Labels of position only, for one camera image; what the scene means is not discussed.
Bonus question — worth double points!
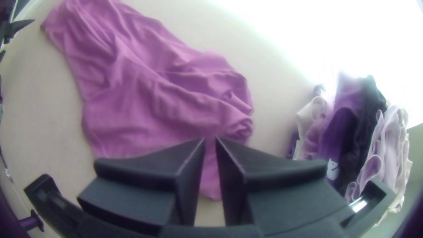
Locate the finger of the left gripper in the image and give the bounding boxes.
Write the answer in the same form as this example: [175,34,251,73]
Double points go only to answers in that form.
[2,19,35,44]

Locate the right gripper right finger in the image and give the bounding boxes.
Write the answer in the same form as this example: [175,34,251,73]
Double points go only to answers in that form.
[215,137,351,236]

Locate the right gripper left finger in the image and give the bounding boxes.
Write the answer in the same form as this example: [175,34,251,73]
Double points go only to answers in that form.
[78,138,206,232]

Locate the maroon t-shirt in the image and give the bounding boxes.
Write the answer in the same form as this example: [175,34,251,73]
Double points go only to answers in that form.
[41,0,255,201]

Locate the heap of clothes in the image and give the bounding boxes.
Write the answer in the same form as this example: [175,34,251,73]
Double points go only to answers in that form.
[286,71,414,226]

